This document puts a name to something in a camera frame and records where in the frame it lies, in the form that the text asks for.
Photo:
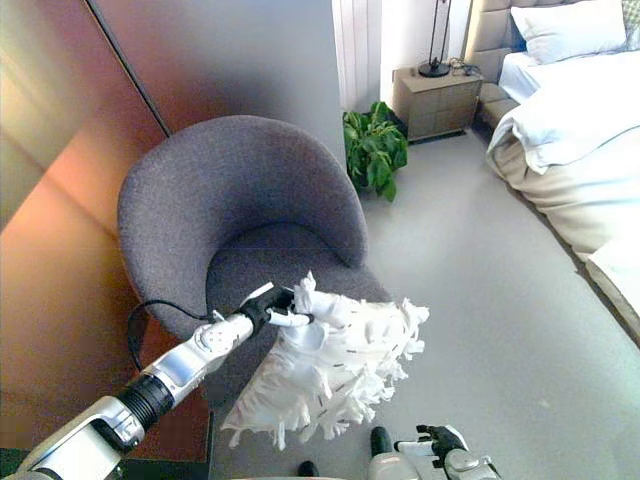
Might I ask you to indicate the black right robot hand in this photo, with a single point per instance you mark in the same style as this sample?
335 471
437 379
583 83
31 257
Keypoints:
440 440

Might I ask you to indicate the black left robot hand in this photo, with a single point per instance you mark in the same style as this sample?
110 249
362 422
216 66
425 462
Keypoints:
270 306

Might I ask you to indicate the white fringed throw blanket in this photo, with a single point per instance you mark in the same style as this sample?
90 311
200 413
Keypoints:
330 360

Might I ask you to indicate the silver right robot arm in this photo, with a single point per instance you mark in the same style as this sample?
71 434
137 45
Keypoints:
467 465

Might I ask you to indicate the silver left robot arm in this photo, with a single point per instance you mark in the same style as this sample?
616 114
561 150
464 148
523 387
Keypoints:
150 390

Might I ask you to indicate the white bed pillow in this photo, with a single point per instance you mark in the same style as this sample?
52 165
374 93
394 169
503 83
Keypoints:
570 31

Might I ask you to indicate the silver right robot leg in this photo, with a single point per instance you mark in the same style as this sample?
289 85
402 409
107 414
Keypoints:
392 466

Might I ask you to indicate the black right robot foot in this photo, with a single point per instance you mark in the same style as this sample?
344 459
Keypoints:
381 439

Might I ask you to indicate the black robot foot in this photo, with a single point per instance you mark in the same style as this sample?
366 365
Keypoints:
307 469
381 439

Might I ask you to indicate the grey fabric tub armchair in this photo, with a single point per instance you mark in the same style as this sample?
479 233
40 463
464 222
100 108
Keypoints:
240 220

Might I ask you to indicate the black left robot foot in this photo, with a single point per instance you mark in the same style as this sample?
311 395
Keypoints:
307 469

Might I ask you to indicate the green potted plant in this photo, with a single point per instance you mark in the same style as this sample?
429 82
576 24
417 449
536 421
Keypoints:
376 150

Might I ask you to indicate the beige bedside table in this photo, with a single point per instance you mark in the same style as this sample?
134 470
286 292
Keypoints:
437 102

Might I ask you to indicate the black floor lamp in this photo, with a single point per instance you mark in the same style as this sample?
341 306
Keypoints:
439 37

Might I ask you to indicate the bed with white duvet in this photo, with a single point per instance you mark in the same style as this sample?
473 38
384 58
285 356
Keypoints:
575 150

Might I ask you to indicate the beige upholstered headboard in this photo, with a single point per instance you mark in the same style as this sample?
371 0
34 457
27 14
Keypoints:
492 35

